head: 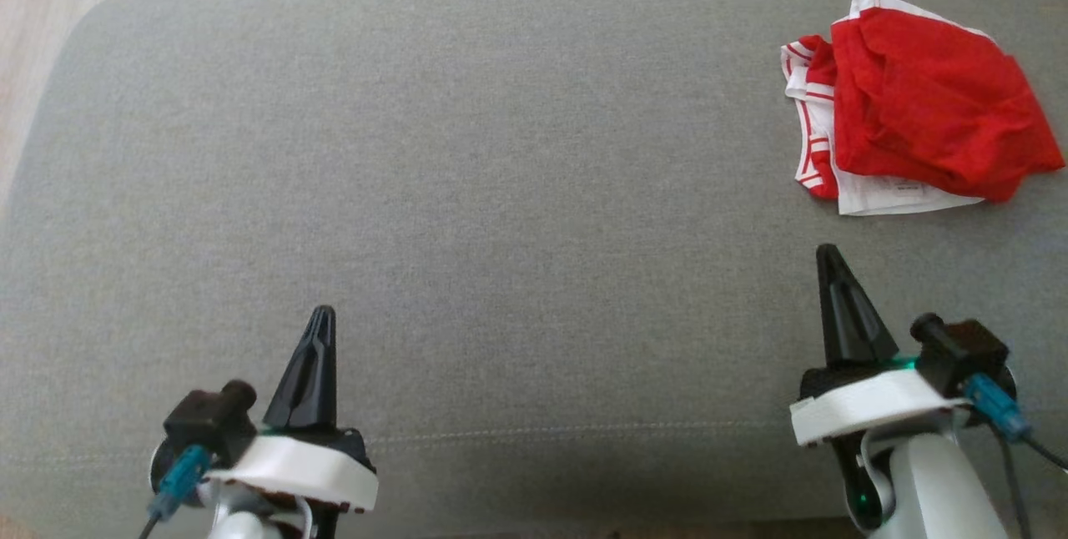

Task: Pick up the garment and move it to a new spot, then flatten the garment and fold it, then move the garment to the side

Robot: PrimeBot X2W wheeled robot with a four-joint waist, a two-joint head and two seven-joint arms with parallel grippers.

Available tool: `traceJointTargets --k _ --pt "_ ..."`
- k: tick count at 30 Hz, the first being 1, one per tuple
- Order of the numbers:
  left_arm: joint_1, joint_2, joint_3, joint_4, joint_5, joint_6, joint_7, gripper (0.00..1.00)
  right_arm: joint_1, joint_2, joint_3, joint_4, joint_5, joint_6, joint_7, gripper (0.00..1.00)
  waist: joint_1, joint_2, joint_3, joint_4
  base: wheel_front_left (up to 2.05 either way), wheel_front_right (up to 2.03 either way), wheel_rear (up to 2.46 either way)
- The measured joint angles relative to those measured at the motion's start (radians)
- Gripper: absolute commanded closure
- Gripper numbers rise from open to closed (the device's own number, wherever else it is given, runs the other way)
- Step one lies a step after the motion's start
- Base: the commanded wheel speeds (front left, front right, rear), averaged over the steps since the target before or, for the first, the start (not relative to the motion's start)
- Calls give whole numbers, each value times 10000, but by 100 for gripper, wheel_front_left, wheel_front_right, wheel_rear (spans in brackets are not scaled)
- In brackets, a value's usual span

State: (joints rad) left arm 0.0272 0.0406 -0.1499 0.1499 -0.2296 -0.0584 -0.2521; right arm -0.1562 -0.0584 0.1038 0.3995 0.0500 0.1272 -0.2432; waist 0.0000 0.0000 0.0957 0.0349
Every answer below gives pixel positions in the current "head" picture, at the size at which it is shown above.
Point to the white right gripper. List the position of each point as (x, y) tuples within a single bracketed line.
[(868, 405)]

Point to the red shirt with striped trim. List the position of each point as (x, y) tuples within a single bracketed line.
[(868, 198)]

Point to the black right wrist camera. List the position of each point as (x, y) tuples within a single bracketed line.
[(964, 351)]

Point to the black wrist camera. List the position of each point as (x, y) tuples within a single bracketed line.
[(964, 351), (209, 422)]

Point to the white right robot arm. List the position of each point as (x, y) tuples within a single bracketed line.
[(934, 489)]

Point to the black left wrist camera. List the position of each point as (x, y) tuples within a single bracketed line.
[(209, 422)]

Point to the red shorts with white trim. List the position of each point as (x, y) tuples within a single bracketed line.
[(934, 105)]

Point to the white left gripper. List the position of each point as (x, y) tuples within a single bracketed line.
[(309, 472)]

